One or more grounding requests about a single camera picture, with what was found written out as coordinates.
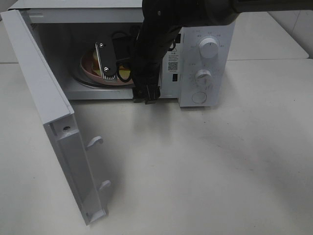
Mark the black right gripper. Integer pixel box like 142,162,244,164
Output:
112,36,163,105

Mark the white bread sandwich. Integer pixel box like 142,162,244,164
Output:
91,50,131,83

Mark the white warning label sticker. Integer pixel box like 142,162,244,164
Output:
166,48,179,72

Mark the white microwave oven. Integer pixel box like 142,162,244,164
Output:
7,0,234,107

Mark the round white door button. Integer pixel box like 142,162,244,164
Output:
192,92,207,104

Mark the white upper power knob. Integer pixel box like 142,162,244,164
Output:
198,36,219,59

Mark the glass turntable plate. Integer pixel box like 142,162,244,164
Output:
72,71,134,89

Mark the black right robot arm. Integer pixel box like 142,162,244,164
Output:
130,0,313,104

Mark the pink plate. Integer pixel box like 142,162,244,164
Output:
79,48,134,87

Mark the white microwave door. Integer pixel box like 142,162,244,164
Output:
1,10,106,225

